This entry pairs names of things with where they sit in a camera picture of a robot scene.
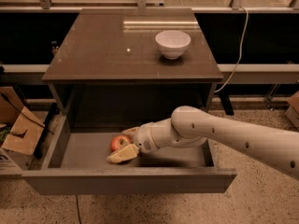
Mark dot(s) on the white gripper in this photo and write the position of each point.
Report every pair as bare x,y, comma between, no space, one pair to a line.
143,138

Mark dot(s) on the red apple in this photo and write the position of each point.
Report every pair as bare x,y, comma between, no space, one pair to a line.
117,141

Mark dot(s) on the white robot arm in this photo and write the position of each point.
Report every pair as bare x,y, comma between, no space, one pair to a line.
191,127

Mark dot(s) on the open grey top drawer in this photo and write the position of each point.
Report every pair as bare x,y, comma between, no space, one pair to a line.
76,164

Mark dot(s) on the grey cabinet with counter top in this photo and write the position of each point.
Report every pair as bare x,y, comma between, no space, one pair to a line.
109,74

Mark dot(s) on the white ceramic bowl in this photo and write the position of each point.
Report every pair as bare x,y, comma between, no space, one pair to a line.
172,43

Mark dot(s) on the brown cardboard box left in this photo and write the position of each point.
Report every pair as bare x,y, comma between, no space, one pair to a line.
22,129

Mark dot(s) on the cardboard box right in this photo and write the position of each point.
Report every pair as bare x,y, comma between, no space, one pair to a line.
292,112

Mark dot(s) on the metal window rail frame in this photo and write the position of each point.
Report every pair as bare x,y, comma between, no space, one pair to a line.
146,0

